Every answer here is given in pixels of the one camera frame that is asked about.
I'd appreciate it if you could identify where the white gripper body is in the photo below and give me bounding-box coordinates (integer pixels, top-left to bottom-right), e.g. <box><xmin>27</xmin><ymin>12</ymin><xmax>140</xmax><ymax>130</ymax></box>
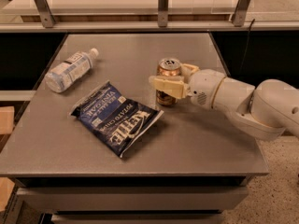
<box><xmin>189</xmin><ymin>69</ymin><xmax>226</xmax><ymax>110</ymax></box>

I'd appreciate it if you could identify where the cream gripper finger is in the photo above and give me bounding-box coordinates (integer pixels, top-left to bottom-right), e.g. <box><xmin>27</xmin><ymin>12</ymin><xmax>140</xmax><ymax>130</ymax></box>
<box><xmin>181</xmin><ymin>63</ymin><xmax>199</xmax><ymax>82</ymax></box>
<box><xmin>149</xmin><ymin>76</ymin><xmax>190</xmax><ymax>99</ymax></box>

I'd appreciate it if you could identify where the orange soda can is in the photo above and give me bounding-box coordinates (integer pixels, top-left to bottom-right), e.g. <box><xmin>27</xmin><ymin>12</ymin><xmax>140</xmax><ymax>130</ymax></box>
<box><xmin>156</xmin><ymin>58</ymin><xmax>181</xmax><ymax>106</ymax></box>

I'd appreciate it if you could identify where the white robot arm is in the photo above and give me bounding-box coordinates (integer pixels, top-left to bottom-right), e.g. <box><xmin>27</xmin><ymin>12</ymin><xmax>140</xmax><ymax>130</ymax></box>
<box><xmin>149</xmin><ymin>63</ymin><xmax>299</xmax><ymax>141</ymax></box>

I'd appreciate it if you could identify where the blue Kettle chip bag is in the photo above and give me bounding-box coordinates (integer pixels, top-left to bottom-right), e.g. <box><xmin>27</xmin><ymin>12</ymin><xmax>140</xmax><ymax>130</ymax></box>
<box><xmin>70</xmin><ymin>81</ymin><xmax>164</xmax><ymax>158</ymax></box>

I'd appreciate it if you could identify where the clear plastic water bottle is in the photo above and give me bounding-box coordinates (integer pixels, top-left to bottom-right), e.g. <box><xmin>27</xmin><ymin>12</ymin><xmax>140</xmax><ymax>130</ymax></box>
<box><xmin>45</xmin><ymin>48</ymin><xmax>99</xmax><ymax>93</ymax></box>

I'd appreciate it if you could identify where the cardboard box at left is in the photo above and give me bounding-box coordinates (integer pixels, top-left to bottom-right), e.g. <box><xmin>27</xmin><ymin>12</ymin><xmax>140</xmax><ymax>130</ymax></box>
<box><xmin>0</xmin><ymin>106</ymin><xmax>15</xmax><ymax>134</ymax></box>

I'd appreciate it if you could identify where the grey table drawer cabinet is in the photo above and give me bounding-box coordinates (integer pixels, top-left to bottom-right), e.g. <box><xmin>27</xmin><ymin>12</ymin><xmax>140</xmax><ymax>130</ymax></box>
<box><xmin>18</xmin><ymin>184</ymin><xmax>249</xmax><ymax>224</ymax></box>

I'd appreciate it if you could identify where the middle metal shelf bracket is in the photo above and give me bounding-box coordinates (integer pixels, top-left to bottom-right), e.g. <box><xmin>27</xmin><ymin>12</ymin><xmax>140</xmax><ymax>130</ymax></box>
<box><xmin>158</xmin><ymin>0</ymin><xmax>168</xmax><ymax>27</ymax></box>

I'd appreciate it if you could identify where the metal shelf bracket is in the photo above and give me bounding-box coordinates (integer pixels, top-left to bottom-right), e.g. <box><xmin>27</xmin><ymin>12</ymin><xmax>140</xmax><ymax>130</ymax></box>
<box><xmin>34</xmin><ymin>0</ymin><xmax>55</xmax><ymax>28</ymax></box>
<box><xmin>158</xmin><ymin>0</ymin><xmax>168</xmax><ymax>27</ymax></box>
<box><xmin>232</xmin><ymin>0</ymin><xmax>251</xmax><ymax>27</ymax></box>

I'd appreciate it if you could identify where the right metal shelf bracket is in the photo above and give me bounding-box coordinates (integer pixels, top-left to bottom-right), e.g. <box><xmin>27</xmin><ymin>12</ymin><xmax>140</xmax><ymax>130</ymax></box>
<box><xmin>232</xmin><ymin>0</ymin><xmax>251</xmax><ymax>27</ymax></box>

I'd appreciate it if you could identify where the left metal shelf bracket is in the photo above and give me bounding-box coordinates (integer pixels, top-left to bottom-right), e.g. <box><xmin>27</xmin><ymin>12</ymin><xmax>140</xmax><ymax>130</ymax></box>
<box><xmin>34</xmin><ymin>0</ymin><xmax>55</xmax><ymax>28</ymax></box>

